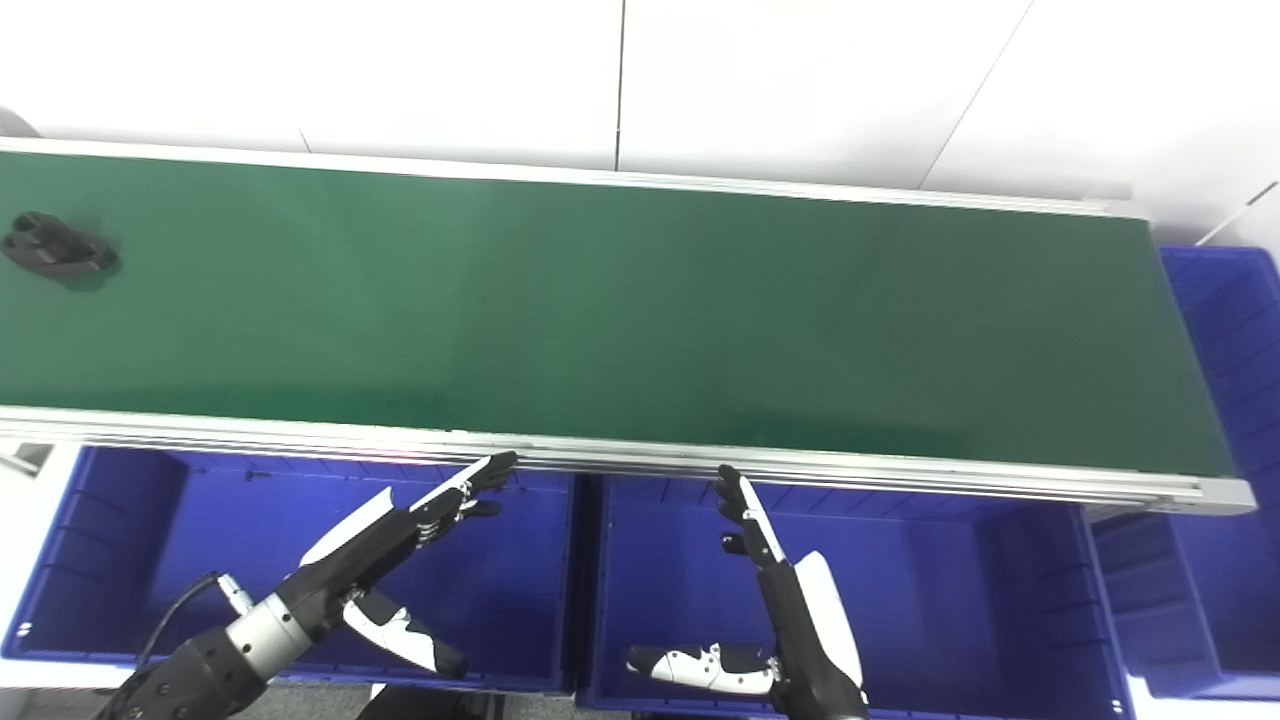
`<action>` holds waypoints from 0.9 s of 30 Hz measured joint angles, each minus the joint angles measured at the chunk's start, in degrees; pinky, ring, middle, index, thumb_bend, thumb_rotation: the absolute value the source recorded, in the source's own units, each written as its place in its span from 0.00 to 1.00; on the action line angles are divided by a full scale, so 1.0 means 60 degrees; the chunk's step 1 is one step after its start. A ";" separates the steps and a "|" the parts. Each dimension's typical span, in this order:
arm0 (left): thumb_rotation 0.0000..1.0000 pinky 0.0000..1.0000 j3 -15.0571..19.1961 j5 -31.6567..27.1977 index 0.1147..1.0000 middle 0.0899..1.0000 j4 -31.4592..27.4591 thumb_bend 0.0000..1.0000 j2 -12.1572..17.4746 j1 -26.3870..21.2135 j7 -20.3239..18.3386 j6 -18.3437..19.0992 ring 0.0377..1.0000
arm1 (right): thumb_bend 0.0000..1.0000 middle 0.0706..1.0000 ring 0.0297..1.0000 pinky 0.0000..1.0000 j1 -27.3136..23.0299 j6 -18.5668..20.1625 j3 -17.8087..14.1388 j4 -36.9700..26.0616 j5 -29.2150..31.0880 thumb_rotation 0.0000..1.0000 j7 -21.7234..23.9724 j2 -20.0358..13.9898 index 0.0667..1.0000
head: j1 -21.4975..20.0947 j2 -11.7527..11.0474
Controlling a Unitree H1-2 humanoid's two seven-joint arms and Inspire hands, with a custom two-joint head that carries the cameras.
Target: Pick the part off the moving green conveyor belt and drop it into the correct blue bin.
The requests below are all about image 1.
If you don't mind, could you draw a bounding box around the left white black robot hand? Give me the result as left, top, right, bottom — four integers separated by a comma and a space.
278, 452, 519, 680

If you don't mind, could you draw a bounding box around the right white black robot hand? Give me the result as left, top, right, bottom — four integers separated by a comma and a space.
627, 465, 870, 720

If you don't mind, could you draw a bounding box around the black flanged metal part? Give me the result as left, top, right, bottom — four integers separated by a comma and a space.
0, 211, 120, 278

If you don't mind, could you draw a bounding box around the blue plastic bin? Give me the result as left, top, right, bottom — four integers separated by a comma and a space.
1090, 245, 1280, 701
0, 445, 582, 694
580, 474, 1137, 720

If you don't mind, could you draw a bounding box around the green conveyor belt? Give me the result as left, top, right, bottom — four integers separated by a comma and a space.
0, 138, 1257, 517
0, 150, 1236, 479

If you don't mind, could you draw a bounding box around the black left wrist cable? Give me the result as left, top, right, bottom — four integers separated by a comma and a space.
135, 572, 256, 669

